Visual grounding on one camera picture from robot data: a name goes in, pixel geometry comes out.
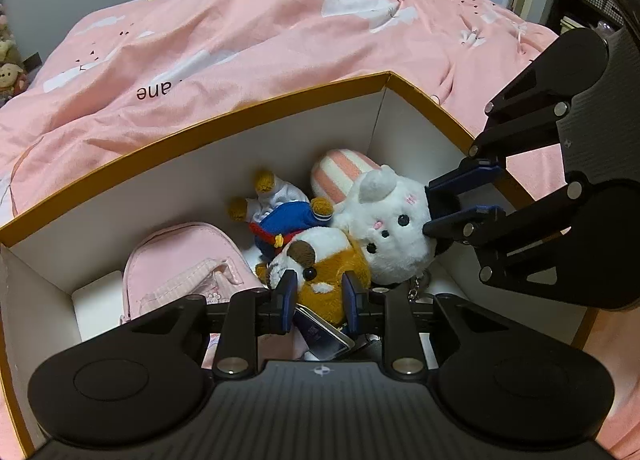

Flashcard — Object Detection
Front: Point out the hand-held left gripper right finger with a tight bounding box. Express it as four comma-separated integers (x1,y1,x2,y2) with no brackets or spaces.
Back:
341,271,507,381

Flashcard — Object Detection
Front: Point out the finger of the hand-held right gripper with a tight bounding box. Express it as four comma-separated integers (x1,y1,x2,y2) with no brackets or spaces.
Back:
422,179,596,301
425,47,573,205

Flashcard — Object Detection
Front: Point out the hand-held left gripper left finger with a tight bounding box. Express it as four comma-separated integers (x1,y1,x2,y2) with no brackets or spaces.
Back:
119,270,299,381

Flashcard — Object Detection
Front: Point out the brown and white dog plush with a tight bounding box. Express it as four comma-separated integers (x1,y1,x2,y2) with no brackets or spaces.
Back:
255,227,374,337

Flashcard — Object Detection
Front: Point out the white bunny plush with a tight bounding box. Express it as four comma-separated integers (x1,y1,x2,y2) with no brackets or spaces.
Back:
331,165,442,287

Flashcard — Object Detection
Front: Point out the blue and white duck plush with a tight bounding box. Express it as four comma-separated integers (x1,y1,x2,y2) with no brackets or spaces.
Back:
228,168,335,261

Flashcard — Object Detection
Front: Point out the pink fabric pouch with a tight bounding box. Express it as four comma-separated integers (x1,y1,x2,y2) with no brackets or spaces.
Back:
120,221,273,361

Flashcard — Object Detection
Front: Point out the pink striped plush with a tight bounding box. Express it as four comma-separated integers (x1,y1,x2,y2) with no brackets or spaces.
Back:
310,150,382,205

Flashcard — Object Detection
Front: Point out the orange cardboard box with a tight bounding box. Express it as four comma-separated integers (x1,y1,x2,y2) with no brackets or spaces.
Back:
0,70,603,460

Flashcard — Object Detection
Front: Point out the pink printed blanket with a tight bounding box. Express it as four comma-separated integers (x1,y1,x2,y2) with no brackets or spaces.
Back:
0,0,640,460

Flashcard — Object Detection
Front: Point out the pile of plush toys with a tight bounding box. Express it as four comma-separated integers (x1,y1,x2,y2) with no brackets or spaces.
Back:
0,0,32,108

